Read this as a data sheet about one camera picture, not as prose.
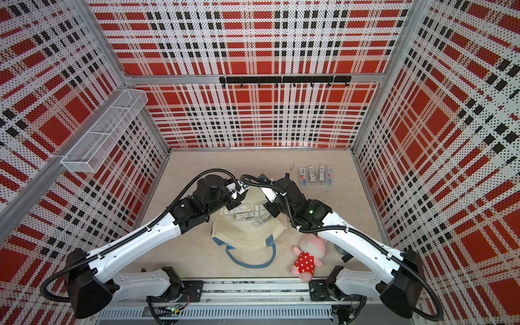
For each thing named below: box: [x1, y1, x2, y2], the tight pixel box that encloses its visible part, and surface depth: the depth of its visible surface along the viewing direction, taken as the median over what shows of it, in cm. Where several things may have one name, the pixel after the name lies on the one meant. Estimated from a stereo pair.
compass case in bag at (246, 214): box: [233, 210, 259, 220], surface depth 93 cm
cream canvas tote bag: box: [210, 185, 288, 269], surface depth 87 cm
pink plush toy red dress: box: [289, 233, 327, 283], surface depth 78 cm
